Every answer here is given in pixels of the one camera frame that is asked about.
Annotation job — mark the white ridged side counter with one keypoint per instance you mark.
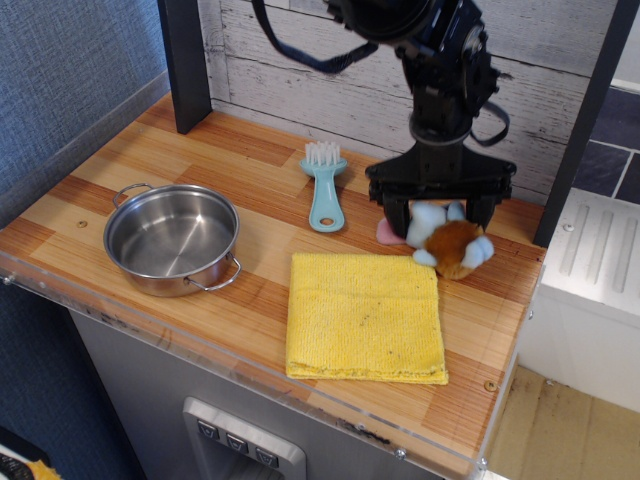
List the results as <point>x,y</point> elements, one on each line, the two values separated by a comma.
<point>583,325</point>

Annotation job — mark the blue and brown plush toy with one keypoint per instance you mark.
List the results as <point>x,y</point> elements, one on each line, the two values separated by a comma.
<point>442,238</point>

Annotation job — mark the stainless steel pot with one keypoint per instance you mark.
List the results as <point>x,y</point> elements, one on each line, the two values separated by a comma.
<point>173,240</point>

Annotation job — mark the yellow black object corner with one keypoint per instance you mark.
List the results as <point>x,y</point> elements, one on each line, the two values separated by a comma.
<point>16,467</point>

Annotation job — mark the clear acrylic edge guard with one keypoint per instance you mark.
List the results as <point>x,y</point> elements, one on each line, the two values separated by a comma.
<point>480,318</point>

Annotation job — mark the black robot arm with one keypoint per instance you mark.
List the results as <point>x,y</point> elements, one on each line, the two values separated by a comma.
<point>442,47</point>

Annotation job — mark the black left shelf post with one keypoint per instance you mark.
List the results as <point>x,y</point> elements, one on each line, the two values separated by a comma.
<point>186,63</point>

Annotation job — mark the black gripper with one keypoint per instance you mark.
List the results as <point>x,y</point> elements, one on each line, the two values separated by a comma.
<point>436,172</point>

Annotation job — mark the light blue dish brush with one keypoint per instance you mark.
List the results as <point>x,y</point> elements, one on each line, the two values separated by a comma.
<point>323,161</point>

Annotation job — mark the silver dispenser button panel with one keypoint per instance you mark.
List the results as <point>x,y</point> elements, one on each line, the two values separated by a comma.
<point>228,447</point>

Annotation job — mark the yellow folded towel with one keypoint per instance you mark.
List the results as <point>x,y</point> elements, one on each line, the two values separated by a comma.
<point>364,317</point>

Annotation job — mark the black right shelf post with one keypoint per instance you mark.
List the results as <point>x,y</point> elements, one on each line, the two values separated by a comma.
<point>607,61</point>

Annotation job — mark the grey toy fridge cabinet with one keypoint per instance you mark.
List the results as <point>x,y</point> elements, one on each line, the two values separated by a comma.
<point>347,429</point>

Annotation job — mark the black shelf post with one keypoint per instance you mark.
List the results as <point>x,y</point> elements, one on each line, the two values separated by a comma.
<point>186,63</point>
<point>607,61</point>

